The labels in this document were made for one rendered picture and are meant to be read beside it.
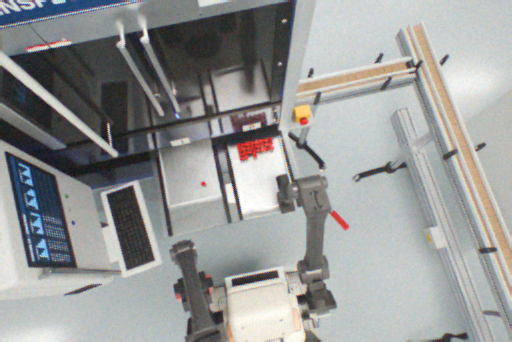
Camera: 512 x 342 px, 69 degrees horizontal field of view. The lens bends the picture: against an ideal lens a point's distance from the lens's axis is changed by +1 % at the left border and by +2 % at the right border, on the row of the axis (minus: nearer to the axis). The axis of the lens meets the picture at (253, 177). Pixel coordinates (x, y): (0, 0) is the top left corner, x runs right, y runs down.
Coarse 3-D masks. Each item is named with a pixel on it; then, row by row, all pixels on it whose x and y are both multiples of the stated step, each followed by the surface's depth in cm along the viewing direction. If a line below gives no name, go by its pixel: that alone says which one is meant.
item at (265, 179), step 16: (256, 160) 183; (272, 160) 183; (240, 176) 181; (256, 176) 181; (272, 176) 180; (288, 176) 177; (240, 192) 179; (256, 192) 178; (272, 192) 178; (256, 208) 174
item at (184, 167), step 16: (192, 144) 185; (208, 144) 185; (160, 160) 180; (176, 160) 183; (192, 160) 183; (208, 160) 183; (176, 176) 181; (192, 176) 181; (208, 176) 181; (176, 192) 179; (192, 192) 179; (208, 192) 179
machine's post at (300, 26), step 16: (304, 0) 99; (304, 16) 105; (304, 32) 112; (288, 48) 121; (304, 48) 121; (288, 64) 128; (288, 80) 138; (288, 96) 151; (288, 112) 167; (288, 128) 185
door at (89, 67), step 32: (0, 64) 98; (32, 64) 100; (64, 64) 103; (96, 64) 106; (0, 96) 111; (32, 96) 114; (64, 96) 118; (96, 96) 122; (128, 96) 126; (160, 96) 130; (64, 128) 137; (96, 128) 143; (128, 128) 149
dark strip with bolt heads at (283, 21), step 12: (288, 12) 103; (276, 24) 106; (288, 24) 108; (276, 36) 112; (288, 36) 113; (276, 48) 118; (276, 60) 124; (276, 72) 132; (276, 84) 140; (276, 96) 150
